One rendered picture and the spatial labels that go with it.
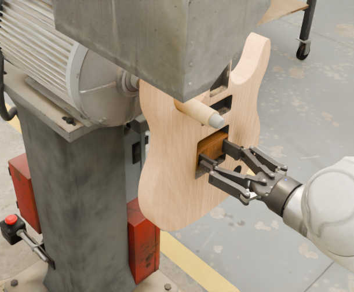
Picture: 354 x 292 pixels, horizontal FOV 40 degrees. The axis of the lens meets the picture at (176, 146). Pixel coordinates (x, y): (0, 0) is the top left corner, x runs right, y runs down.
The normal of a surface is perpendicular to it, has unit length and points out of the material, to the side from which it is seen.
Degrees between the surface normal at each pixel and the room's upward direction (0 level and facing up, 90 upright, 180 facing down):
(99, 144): 90
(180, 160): 88
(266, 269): 0
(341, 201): 45
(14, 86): 0
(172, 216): 88
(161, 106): 88
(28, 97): 0
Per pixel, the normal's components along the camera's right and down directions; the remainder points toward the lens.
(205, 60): 0.70, 0.46
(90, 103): 0.29, 0.69
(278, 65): 0.04, -0.79
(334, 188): -0.50, -0.26
